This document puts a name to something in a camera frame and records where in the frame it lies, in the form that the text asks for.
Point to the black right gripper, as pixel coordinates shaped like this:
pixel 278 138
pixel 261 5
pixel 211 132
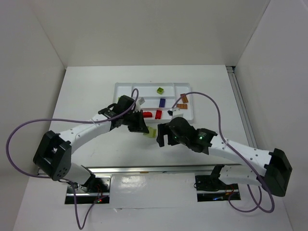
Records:
pixel 167 134

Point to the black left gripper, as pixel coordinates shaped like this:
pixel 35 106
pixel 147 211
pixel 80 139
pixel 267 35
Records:
pixel 134 120

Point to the pale and lime green lego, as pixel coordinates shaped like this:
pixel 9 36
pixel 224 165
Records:
pixel 151 133

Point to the red curved lego piece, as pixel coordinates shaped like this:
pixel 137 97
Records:
pixel 147 114

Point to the red lego brick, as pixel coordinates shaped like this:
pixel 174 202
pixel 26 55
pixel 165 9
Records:
pixel 158 114

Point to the purple lego plate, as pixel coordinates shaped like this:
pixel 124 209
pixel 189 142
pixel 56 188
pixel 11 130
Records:
pixel 162 103

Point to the orange lego brick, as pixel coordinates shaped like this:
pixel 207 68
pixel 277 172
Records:
pixel 184 98

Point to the dark green square lego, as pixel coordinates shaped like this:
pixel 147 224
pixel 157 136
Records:
pixel 160 91

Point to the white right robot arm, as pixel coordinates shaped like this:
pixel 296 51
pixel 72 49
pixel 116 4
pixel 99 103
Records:
pixel 268 169

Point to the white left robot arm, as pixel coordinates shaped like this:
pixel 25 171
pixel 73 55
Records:
pixel 54 153

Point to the white divided sorting tray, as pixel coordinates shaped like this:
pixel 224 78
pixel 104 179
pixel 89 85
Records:
pixel 152 98

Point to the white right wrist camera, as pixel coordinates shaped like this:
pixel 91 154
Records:
pixel 175 112

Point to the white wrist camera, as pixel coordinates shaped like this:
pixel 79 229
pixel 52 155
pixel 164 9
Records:
pixel 138 104
pixel 175 112

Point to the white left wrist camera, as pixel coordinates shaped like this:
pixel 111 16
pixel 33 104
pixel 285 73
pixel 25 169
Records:
pixel 138 104

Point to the aluminium rail front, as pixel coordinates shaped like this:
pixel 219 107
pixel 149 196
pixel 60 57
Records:
pixel 104 171

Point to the aluminium rail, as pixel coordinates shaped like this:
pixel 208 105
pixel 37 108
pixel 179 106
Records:
pixel 241 106
pixel 104 171

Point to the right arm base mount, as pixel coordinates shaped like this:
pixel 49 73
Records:
pixel 210 189

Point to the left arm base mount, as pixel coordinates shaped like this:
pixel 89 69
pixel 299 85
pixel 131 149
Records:
pixel 99 191

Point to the aluminium rail right side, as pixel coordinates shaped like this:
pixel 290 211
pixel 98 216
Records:
pixel 241 106

